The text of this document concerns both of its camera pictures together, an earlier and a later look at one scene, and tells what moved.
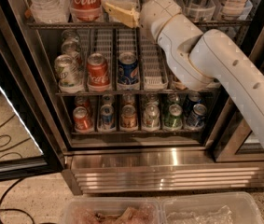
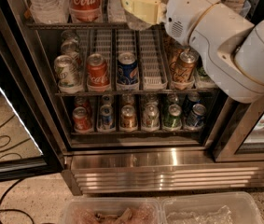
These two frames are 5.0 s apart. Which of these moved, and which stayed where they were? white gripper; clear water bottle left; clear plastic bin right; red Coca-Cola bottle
Moved: white gripper
Stayed: clear water bottle left; red Coca-Cola bottle; clear plastic bin right
